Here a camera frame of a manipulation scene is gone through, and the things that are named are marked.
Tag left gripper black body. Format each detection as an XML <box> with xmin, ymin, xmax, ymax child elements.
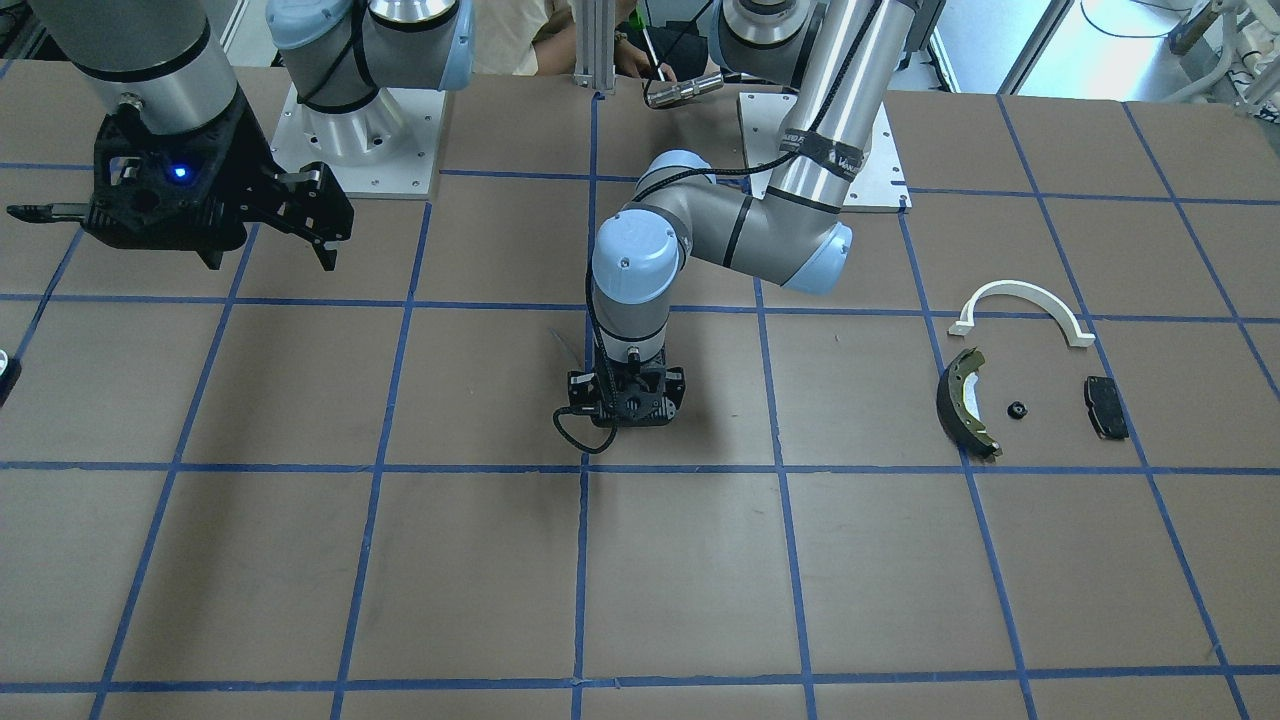
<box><xmin>567</xmin><ymin>350</ymin><xmax>686</xmax><ymax>428</ymax></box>

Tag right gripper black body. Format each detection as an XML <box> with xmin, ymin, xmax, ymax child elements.
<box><xmin>82</xmin><ymin>100</ymin><xmax>355</xmax><ymax>251</ymax></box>

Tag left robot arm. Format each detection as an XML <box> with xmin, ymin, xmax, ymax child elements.
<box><xmin>554</xmin><ymin>1</ymin><xmax>916</xmax><ymax>429</ymax></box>

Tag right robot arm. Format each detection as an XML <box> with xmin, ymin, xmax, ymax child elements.
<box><xmin>8</xmin><ymin>1</ymin><xmax>475</xmax><ymax>272</ymax></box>

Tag seated man beige shirt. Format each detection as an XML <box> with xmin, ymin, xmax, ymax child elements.
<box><xmin>470</xmin><ymin>0</ymin><xmax>681</xmax><ymax>83</ymax></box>

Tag silver metal cylinder tool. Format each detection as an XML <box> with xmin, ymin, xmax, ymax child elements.
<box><xmin>643</xmin><ymin>73</ymin><xmax>724</xmax><ymax>110</ymax></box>

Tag dark brake shoe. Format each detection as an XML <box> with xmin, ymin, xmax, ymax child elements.
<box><xmin>936</xmin><ymin>348</ymin><xmax>1004</xmax><ymax>460</ymax></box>

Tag white curved plastic part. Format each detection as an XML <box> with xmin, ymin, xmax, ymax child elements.
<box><xmin>947</xmin><ymin>281</ymin><xmax>1097</xmax><ymax>348</ymax></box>

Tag black brake pad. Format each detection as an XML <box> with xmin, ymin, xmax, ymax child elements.
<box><xmin>1083</xmin><ymin>375</ymin><xmax>1130</xmax><ymax>439</ymax></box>

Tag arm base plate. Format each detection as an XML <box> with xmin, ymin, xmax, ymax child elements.
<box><xmin>739</xmin><ymin>91</ymin><xmax>913</xmax><ymax>213</ymax></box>
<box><xmin>270</xmin><ymin>88</ymin><xmax>451</xmax><ymax>200</ymax></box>

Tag aluminium frame post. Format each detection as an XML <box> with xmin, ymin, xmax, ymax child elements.
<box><xmin>572</xmin><ymin>0</ymin><xmax>617</xmax><ymax>95</ymax></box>

